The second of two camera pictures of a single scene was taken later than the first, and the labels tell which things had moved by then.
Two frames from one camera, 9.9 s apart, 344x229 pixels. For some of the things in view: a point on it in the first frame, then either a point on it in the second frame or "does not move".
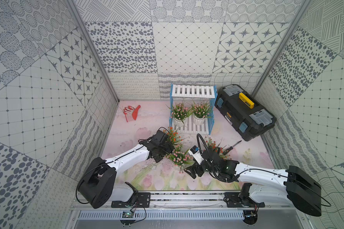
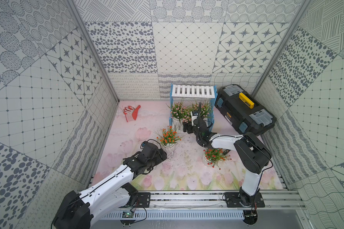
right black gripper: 196,167 → 189,131
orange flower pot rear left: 172,135 does not move
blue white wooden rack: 182,91 does not move
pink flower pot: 200,111 does not move
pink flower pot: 178,158 → 185,115
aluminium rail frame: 209,201 does not move
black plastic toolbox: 243,111 does not move
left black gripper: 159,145 → 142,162
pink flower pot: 180,111 does not move
